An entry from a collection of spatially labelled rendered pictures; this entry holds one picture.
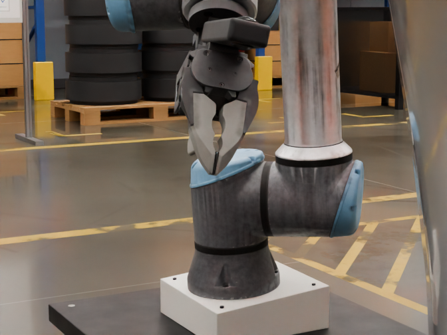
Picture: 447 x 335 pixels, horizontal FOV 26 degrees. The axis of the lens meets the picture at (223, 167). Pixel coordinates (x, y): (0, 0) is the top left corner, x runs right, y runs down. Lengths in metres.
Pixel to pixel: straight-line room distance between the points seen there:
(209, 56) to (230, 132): 0.09
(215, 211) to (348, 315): 0.39
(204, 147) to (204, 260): 0.90
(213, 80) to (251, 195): 0.80
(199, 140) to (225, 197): 0.83
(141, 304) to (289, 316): 0.37
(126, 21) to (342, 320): 0.94
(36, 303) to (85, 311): 1.11
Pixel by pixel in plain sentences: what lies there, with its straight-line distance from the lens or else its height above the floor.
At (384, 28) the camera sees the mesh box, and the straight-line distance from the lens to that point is 9.54.
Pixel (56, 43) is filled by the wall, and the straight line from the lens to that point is 11.96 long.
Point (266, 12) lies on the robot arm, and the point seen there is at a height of 0.93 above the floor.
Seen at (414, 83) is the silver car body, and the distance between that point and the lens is 0.30.
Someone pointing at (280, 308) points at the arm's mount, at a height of 0.36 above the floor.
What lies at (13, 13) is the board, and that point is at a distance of 7.05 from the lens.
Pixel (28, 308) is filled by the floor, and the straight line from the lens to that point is 3.16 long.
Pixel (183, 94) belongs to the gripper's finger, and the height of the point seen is 0.84.
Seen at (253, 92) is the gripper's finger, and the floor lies 0.84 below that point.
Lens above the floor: 0.93
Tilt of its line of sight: 9 degrees down
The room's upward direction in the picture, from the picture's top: straight up
